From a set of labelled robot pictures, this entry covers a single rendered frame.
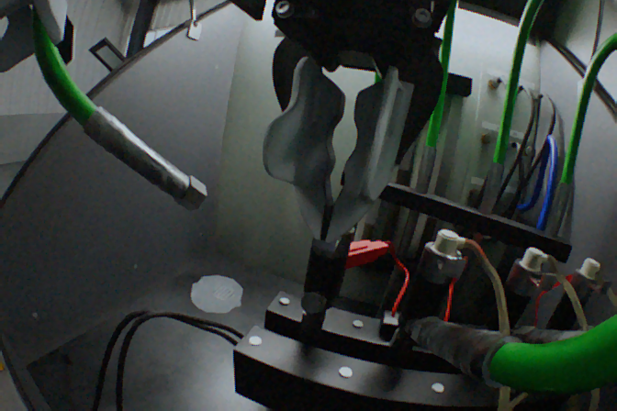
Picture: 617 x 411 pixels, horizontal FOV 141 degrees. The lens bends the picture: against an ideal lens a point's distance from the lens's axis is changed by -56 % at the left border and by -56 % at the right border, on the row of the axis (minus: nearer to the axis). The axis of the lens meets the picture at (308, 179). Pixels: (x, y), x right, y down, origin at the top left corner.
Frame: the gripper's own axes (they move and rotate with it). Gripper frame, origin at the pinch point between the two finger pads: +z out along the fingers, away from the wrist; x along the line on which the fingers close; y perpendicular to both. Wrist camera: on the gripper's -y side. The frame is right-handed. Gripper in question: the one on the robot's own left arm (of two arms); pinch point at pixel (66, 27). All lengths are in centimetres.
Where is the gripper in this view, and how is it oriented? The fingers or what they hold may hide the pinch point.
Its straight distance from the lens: 16.3
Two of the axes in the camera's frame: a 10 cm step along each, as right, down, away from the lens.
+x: 6.0, 0.3, -8.0
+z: 5.3, 7.3, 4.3
